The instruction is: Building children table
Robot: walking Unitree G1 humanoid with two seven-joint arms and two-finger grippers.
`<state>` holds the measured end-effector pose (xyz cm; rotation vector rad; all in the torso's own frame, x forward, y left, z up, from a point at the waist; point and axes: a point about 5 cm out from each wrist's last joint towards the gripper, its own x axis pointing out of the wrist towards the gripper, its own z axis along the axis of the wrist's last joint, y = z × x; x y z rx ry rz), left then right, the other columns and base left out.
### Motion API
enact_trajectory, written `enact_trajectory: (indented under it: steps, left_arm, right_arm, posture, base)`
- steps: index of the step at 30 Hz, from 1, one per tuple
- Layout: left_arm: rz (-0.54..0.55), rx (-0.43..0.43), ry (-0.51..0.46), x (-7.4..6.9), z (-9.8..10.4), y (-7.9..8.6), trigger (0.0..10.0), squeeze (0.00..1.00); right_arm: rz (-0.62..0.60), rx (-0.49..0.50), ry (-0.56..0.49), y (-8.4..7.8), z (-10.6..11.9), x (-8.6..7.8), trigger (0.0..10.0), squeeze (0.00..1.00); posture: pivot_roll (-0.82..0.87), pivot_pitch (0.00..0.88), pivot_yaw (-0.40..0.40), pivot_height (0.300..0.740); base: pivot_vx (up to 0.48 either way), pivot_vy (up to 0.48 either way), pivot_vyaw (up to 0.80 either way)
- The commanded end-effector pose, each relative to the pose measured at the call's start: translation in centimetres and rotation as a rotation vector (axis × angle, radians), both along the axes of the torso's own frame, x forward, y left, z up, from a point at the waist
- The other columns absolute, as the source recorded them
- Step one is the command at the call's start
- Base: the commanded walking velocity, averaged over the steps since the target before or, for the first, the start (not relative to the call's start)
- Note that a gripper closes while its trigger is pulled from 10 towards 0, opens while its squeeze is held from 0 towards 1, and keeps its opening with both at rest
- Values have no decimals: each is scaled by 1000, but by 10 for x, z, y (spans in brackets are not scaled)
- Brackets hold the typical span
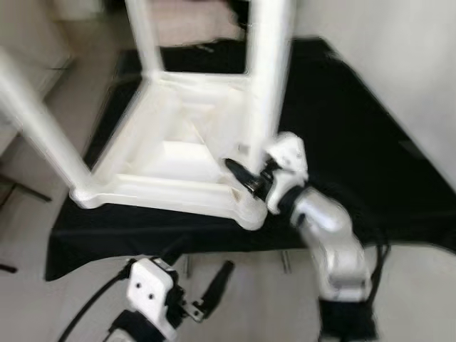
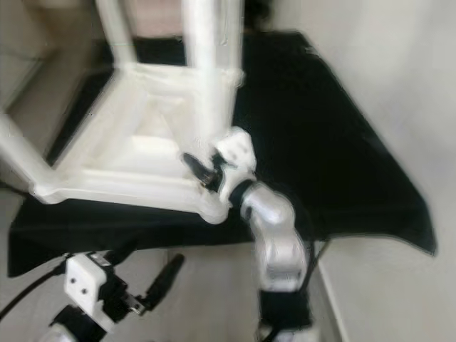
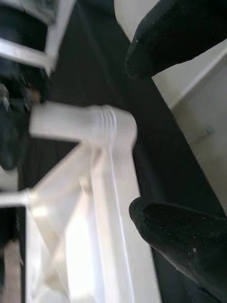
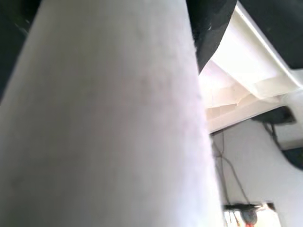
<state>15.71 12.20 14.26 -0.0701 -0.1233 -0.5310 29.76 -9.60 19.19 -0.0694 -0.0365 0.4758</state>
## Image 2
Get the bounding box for white plastic children table top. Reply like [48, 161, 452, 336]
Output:
[28, 61, 247, 225]

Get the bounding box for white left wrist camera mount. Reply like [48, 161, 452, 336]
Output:
[64, 253, 122, 332]

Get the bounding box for black tablecloth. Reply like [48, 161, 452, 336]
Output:
[7, 30, 439, 279]

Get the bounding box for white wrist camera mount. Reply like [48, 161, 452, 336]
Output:
[214, 127, 257, 204]
[64, 253, 122, 332]

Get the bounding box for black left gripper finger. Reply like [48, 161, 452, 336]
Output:
[107, 239, 140, 264]
[146, 254, 186, 310]

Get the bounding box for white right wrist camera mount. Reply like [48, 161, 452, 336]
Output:
[214, 127, 257, 204]

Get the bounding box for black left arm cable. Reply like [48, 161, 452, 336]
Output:
[0, 264, 72, 321]

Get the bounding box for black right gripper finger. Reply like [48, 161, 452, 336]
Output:
[182, 151, 212, 187]

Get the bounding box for pink checked cloth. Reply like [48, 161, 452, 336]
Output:
[139, 0, 186, 36]

